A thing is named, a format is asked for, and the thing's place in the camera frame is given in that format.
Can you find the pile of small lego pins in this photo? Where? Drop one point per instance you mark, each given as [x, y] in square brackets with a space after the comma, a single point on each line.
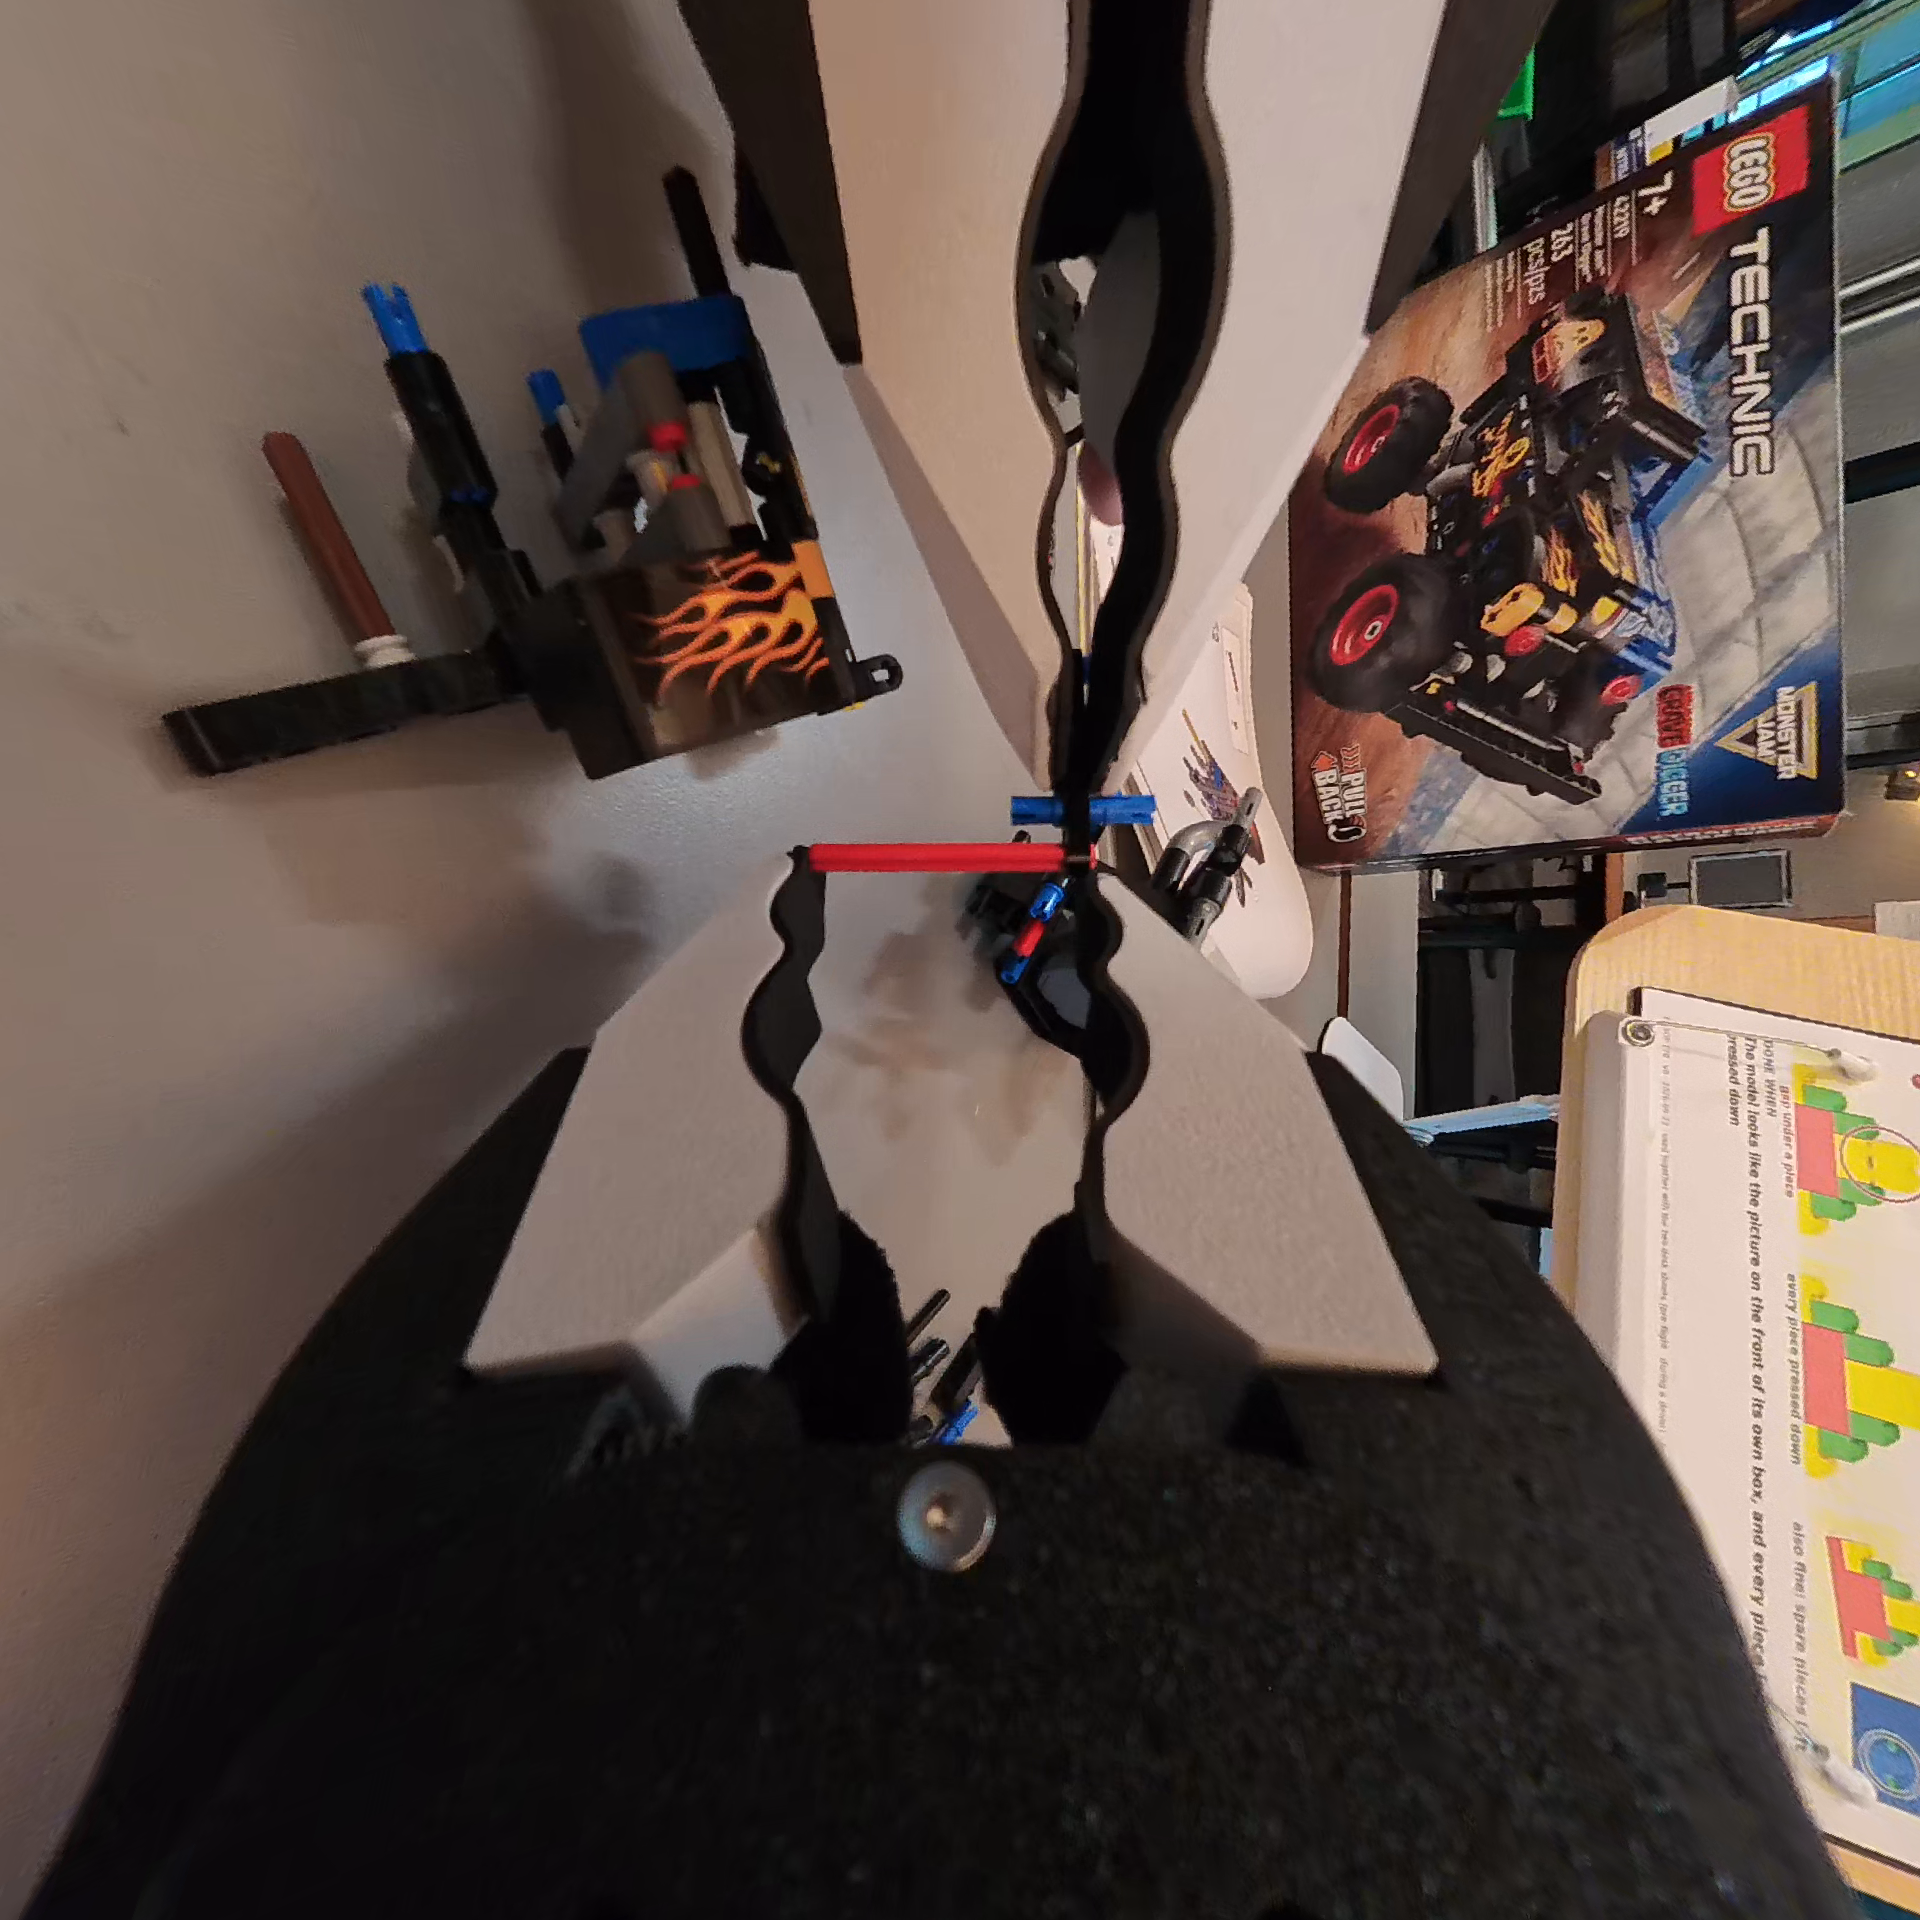
[939, 1371]

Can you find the lego set box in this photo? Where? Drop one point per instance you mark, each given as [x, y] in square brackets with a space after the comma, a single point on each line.
[1589, 525]

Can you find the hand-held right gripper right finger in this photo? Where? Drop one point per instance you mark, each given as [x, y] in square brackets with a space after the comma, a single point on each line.
[1261, 1201]

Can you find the blue lego pin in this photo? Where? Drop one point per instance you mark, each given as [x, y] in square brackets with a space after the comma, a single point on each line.
[1102, 809]

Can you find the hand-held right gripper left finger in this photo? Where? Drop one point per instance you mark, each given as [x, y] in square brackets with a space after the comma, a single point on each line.
[630, 1201]

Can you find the instruction sheet on stand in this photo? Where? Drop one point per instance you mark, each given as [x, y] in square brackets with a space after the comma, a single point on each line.
[1651, 961]

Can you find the printed instruction sheet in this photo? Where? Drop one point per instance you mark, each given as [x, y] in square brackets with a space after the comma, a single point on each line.
[1770, 1349]

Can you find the flame print lego assembly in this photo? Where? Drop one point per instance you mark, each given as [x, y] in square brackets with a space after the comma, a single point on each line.
[704, 629]

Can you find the red lego axle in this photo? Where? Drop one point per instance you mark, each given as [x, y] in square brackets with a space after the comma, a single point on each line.
[931, 857]

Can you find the lego instruction booklet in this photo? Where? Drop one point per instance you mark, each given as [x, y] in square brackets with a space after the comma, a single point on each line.
[1245, 839]

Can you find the grey motor lego assembly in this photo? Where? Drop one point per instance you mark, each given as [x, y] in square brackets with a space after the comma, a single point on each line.
[1051, 945]

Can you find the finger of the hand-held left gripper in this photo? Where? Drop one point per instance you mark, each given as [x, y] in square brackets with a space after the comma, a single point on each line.
[931, 299]
[1307, 224]

